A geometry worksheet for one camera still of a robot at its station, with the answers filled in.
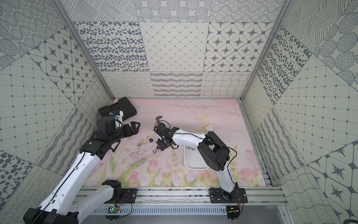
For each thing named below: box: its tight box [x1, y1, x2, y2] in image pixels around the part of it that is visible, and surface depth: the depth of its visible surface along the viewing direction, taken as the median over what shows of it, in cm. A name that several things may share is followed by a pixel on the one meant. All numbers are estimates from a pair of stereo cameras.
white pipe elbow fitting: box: [204, 124, 214, 133], surface depth 101 cm
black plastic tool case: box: [98, 96, 138, 121], surface depth 112 cm
